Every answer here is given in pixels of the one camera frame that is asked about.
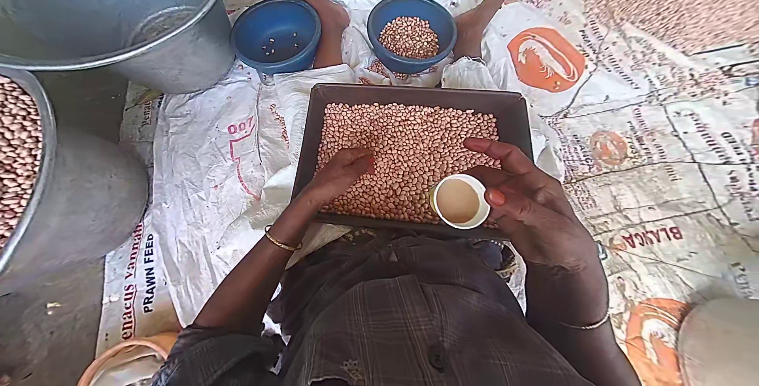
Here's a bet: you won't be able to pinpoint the person's left hand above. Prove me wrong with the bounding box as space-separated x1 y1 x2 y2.
304 148 376 208

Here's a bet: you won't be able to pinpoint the person's right hand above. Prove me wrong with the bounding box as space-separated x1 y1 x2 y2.
463 137 600 273

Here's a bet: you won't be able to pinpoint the small white paper cup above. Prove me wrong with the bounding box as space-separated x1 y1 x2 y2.
429 174 492 231

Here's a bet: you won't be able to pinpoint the person's left forearm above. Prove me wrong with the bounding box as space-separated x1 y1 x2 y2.
194 190 323 336

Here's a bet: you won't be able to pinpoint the person's right forearm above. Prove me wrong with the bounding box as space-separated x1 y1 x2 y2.
525 244 643 386

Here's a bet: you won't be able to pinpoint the dark brown rectangular tray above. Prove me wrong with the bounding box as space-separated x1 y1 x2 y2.
290 83 534 241

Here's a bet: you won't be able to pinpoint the spread of shelled peanuts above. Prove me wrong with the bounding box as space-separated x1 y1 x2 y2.
315 102 502 229

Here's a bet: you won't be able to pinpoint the blue plastic bowl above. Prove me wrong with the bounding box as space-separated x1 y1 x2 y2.
230 0 323 75
367 0 458 75

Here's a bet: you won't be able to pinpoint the printed woven sack tarpaulin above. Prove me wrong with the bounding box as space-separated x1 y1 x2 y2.
95 0 759 386

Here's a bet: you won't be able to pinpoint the small heap of peanuts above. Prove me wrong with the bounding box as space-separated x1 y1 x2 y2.
378 16 440 59

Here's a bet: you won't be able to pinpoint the person's legs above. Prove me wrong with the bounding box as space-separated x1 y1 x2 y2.
277 0 538 69

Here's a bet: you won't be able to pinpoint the few scattered peanut pieces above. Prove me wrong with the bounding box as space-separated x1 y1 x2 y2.
262 32 300 57

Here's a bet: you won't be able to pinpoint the person's body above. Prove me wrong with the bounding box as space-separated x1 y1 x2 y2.
152 233 595 386

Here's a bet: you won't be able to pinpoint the white woven sack sheet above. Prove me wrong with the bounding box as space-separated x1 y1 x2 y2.
142 0 564 329

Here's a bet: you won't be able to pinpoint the large empty metal pot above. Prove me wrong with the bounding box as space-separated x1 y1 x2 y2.
0 0 236 95

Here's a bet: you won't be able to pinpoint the large spread of peanuts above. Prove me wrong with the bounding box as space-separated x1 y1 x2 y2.
536 0 759 56

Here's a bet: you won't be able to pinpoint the round grey metal vessel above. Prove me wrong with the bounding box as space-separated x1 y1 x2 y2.
676 297 759 386

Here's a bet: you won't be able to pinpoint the large round metal pot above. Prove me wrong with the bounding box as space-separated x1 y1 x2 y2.
0 67 152 292

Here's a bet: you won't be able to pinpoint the orange plastic bucket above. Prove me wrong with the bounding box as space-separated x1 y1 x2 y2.
77 332 180 386

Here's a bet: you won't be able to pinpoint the pile of reddish peanuts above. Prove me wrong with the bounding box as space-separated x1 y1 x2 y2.
0 74 44 250

